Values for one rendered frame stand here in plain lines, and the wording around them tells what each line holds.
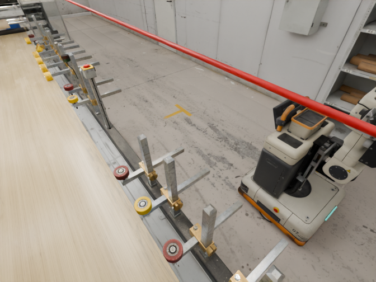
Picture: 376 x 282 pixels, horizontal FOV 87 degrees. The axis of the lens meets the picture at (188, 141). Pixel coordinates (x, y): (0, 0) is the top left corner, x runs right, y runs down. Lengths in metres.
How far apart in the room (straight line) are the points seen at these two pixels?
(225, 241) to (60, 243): 1.26
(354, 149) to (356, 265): 1.01
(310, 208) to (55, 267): 1.67
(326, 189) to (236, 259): 0.95
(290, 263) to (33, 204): 1.75
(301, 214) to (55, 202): 1.63
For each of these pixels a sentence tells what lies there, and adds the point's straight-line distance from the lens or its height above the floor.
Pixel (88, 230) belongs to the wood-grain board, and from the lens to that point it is 1.02.
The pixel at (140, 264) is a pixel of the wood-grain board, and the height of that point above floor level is 0.90.
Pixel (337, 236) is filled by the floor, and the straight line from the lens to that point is 2.24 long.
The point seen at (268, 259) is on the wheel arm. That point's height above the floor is 0.84.
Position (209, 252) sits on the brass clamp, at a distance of 0.97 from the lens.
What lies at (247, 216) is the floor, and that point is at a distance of 2.01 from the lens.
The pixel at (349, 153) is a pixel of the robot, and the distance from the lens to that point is 1.49.
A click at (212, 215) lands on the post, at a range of 0.73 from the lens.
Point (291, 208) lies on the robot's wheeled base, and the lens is 1.84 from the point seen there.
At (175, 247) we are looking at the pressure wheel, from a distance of 0.89.
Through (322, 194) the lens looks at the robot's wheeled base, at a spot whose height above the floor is 0.28.
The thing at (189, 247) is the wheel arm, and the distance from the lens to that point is 0.98.
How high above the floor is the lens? 1.74
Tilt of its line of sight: 43 degrees down
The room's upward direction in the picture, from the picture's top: 2 degrees counter-clockwise
